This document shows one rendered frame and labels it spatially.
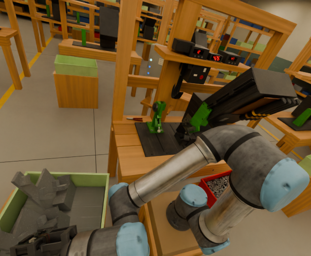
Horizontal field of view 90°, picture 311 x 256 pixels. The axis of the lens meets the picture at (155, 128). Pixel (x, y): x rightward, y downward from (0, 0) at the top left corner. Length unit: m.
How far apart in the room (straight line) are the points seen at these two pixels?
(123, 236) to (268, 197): 0.31
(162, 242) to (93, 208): 0.40
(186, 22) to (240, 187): 1.12
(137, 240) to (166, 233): 0.54
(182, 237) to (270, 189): 0.61
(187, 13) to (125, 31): 0.44
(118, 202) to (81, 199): 0.54
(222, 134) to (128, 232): 0.32
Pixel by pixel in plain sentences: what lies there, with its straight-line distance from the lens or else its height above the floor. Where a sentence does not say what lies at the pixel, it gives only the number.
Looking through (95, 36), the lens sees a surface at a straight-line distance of 7.86.
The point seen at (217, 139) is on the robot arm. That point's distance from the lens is 0.46.
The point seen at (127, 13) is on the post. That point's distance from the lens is 1.19.
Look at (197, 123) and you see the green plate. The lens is 1.32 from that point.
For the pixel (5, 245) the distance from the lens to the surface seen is 0.80.
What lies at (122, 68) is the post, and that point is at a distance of 1.26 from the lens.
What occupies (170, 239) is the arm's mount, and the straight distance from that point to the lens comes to 0.91.
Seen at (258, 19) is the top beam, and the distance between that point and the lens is 1.70.
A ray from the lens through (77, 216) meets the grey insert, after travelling 1.00.
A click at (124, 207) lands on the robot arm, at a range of 0.51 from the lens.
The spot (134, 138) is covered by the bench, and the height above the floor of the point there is 0.88.
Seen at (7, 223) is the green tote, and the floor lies 0.89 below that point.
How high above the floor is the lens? 1.76
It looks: 36 degrees down
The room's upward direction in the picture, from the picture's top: 16 degrees clockwise
